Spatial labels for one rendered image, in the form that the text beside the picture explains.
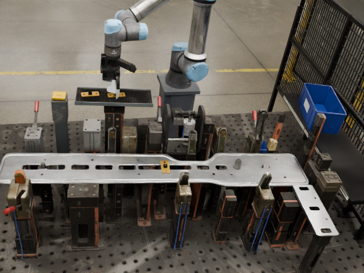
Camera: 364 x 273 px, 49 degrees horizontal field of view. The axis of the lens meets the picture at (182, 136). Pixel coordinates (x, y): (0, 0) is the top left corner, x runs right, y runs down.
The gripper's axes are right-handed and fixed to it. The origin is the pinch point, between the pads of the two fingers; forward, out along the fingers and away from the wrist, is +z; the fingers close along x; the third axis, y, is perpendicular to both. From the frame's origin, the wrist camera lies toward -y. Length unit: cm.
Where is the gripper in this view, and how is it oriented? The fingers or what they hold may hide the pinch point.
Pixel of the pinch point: (116, 91)
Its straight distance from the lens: 197.4
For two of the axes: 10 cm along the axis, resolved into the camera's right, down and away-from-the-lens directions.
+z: -1.2, 7.9, 6.0
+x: 2.9, 6.0, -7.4
